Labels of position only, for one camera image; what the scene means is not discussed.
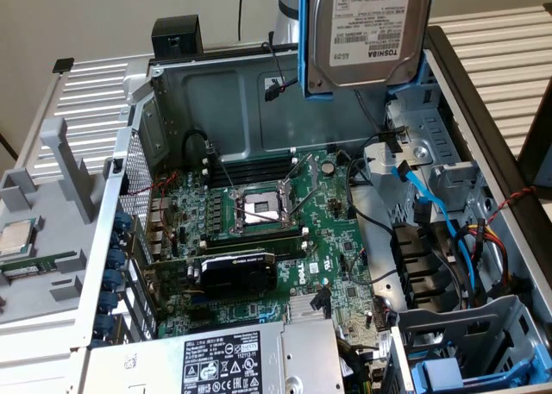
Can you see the hard disk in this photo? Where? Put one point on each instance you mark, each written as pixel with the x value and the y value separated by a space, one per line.
pixel 366 32

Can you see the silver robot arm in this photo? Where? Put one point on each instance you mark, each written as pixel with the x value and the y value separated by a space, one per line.
pixel 286 27

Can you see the empty blue disk carrier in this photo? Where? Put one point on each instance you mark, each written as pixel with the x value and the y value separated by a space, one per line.
pixel 437 374

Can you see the black RAM slot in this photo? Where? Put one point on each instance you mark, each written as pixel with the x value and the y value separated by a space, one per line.
pixel 284 249
pixel 254 176
pixel 254 235
pixel 254 164

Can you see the CPU socket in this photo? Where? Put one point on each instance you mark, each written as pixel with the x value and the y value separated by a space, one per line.
pixel 259 208

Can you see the round coin battery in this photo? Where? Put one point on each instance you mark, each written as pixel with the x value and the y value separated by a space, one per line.
pixel 328 167

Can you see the metal locking lever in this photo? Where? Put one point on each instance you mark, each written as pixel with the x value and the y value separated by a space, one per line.
pixel 222 170

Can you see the open PC case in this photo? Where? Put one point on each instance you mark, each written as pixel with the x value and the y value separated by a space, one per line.
pixel 215 109

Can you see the black graphics card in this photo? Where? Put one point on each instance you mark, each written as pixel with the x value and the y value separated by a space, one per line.
pixel 233 277

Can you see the silver heat sink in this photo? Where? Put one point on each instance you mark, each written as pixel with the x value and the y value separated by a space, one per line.
pixel 302 310

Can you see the green motherboard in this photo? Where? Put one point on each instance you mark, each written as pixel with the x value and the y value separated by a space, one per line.
pixel 250 312

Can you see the silver drive cage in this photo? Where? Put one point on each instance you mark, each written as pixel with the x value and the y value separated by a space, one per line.
pixel 409 122

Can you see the silver power supply unit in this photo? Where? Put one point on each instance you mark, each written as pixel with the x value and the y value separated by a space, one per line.
pixel 302 351

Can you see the small black box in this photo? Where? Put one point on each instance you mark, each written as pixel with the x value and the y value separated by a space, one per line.
pixel 177 36

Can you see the grey parts rack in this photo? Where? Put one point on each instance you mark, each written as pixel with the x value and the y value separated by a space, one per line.
pixel 52 256

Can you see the green RAM stick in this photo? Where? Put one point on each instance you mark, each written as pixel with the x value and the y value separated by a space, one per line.
pixel 30 262

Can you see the dark flat panel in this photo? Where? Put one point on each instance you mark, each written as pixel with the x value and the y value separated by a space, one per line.
pixel 537 144

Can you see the silver CPU chip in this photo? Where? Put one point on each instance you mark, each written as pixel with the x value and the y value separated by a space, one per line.
pixel 15 238

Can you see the black plastic fan duct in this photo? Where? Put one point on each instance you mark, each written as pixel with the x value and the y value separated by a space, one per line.
pixel 409 260

